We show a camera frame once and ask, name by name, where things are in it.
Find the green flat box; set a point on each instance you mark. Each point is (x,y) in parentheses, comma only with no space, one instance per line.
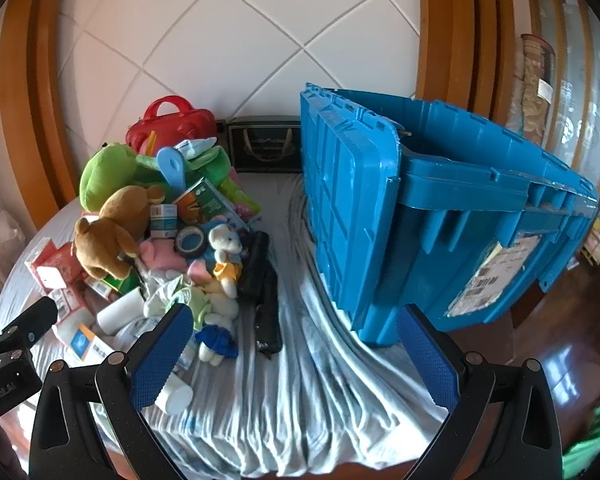
(122,285)

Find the black folding umbrella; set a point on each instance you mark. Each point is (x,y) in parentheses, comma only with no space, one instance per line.
(267,310)

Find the white bear plush yellow shirt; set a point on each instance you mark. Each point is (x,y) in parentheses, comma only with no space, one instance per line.
(225,240)

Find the grey striped tablecloth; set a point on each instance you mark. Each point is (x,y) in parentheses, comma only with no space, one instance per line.
(305,410)

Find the blue plastic crate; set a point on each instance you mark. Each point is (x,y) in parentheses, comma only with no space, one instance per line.
(380,235)

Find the brown teddy bear plush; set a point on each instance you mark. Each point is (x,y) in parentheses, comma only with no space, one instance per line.
(115,230)

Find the rolled patterned carpet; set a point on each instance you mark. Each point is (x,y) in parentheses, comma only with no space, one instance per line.
(530,85)

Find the clear plastic bag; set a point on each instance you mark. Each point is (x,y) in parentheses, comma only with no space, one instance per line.
(5,227)

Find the white plastic bottle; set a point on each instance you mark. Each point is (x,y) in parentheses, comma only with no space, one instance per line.
(175,397)

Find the white and teal medicine box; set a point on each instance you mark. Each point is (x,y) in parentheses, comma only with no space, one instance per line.
(164,220)

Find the green frog plush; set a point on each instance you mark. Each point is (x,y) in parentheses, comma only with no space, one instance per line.
(105,175)

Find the frosted glass cabinet door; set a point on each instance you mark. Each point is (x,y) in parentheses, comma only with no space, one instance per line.
(580,85)

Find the green and orange carton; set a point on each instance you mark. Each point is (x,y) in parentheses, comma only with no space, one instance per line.
(205,200)

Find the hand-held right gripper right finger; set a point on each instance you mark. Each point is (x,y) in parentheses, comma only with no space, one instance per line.
(427,360)

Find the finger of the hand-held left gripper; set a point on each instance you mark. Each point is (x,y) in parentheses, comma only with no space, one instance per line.
(30,322)

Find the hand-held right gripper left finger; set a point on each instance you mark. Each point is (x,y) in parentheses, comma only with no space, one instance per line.
(160,360)

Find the pink plush toy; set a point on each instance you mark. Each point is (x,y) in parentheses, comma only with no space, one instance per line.
(162,257)

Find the red plastic basket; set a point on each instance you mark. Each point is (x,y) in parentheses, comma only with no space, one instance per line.
(180,125)

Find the white plush doll blue skirt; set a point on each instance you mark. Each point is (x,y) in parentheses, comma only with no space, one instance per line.
(215,342)

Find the white toothpaste tube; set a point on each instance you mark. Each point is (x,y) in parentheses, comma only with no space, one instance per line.
(195,146)

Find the white box blue orange print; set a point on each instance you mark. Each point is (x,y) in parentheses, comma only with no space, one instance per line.
(85,342)

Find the dark blue tape roll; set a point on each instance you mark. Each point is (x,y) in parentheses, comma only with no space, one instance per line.
(182,251)

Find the white and pink box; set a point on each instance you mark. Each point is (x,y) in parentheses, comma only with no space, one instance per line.
(72,300)

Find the white paper roll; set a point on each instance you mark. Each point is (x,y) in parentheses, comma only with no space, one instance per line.
(117,312)

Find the pink and green package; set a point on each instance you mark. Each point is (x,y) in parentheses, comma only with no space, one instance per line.
(242,200)

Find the cluttered shelf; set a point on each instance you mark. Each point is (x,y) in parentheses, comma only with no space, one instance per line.
(597,240)

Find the green and white cloth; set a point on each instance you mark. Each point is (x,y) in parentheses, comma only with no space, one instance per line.
(180,295)

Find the blue plastic scoop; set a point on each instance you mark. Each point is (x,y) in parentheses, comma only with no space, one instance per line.
(170,165)

